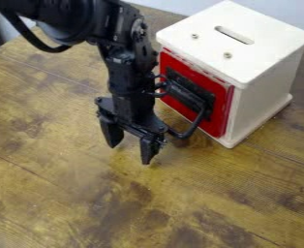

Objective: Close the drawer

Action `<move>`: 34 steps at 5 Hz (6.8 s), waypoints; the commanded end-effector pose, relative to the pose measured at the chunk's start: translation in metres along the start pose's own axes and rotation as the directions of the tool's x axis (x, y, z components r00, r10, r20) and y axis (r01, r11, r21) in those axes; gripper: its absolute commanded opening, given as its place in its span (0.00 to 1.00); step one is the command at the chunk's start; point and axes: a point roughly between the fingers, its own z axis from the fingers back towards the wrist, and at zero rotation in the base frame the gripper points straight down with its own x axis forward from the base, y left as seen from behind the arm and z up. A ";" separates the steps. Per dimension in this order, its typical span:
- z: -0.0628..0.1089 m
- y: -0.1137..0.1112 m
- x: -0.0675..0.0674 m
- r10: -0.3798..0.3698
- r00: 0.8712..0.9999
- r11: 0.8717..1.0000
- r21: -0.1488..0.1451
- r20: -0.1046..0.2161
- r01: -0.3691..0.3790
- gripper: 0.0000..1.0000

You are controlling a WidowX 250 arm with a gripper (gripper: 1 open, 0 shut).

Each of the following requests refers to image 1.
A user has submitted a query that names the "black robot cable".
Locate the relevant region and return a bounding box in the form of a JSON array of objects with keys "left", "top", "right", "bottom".
[{"left": 0, "top": 11, "right": 73, "bottom": 54}]

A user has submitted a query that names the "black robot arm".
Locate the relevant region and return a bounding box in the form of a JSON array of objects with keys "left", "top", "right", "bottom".
[{"left": 0, "top": 0, "right": 167, "bottom": 165}]

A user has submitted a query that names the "red drawer front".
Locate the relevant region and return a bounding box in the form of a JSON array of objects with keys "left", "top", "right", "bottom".
[{"left": 160, "top": 48, "right": 234, "bottom": 138}]

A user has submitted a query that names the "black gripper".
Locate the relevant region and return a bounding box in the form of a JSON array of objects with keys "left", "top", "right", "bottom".
[{"left": 95, "top": 52, "right": 169, "bottom": 166}]

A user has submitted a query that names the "black drawer handle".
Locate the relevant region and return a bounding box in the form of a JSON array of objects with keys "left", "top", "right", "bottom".
[{"left": 157, "top": 68, "right": 216, "bottom": 140}]

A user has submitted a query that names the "white wooden box cabinet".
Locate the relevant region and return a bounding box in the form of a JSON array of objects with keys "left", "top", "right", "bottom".
[{"left": 156, "top": 0, "right": 304, "bottom": 148}]

